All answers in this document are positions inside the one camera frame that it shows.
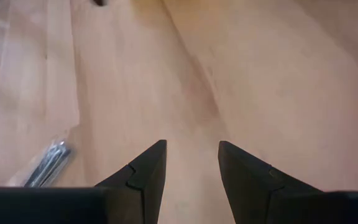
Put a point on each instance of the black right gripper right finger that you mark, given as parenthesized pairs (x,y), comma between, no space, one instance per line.
(247,186)

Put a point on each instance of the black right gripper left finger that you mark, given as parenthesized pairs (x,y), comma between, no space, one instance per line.
(148,186)

